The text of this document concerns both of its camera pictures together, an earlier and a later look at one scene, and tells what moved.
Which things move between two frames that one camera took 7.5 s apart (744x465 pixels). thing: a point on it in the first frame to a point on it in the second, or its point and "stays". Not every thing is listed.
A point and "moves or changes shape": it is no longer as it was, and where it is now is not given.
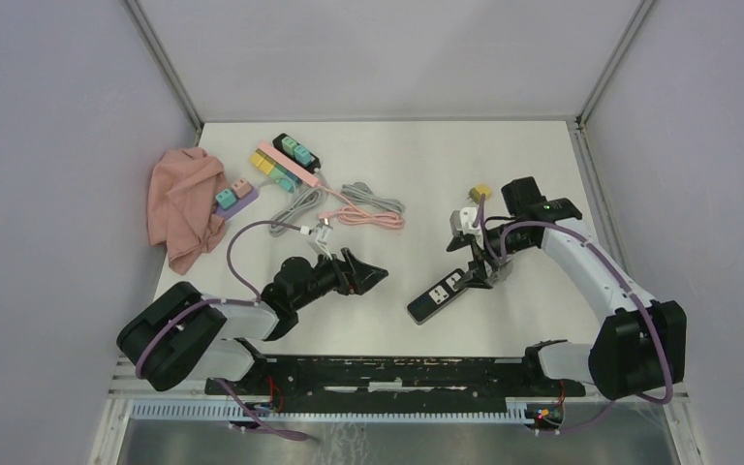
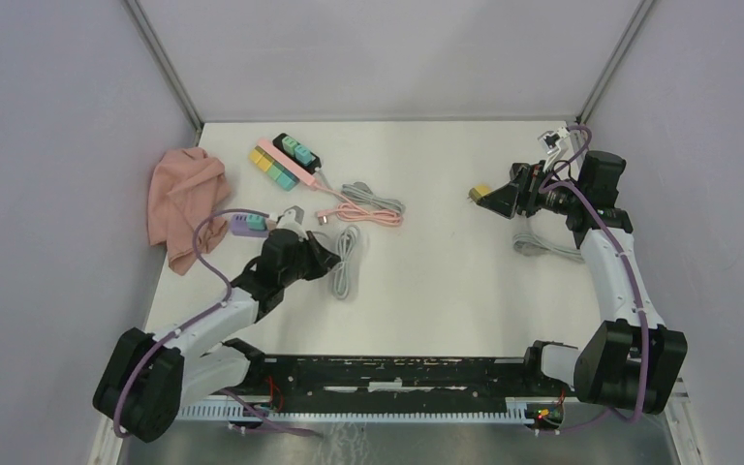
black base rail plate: x=394 y=378 stays
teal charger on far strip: x=289 y=144 stays
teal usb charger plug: x=226 y=198 to x=256 y=222
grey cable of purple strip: x=292 y=212 to x=346 y=243
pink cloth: x=183 y=188 stays
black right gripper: x=462 y=241 to x=526 y=182
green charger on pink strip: x=278 y=172 stays
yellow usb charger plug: x=476 y=192 stays
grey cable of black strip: x=503 y=272 moves or changes shape
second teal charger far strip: x=302 y=154 stays
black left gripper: x=355 y=276 to x=323 y=260
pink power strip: x=289 y=165 stays
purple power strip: x=239 y=204 to x=239 y=227
